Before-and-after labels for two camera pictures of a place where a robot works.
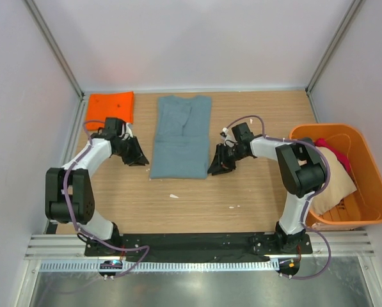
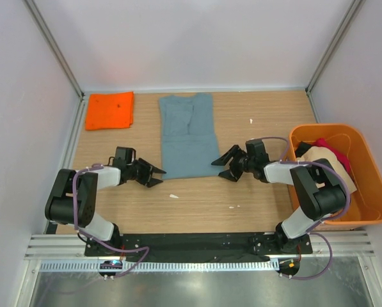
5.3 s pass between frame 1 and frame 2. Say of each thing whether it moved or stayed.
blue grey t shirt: moved
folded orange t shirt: stayed
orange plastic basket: stayed
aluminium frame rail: stayed
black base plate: stayed
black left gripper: moved
